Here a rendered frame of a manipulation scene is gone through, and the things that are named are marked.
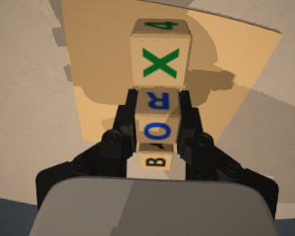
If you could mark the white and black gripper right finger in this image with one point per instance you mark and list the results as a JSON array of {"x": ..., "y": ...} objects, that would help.
[{"x": 205, "y": 161}]

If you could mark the tan flat mat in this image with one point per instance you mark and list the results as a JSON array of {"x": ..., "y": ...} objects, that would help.
[{"x": 227, "y": 56}]

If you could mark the tan letter block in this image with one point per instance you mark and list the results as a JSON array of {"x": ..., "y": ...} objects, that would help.
[
  {"x": 156, "y": 156},
  {"x": 160, "y": 51},
  {"x": 158, "y": 116}
]

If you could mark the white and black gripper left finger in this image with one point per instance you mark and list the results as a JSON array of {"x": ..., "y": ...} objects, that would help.
[{"x": 103, "y": 159}]

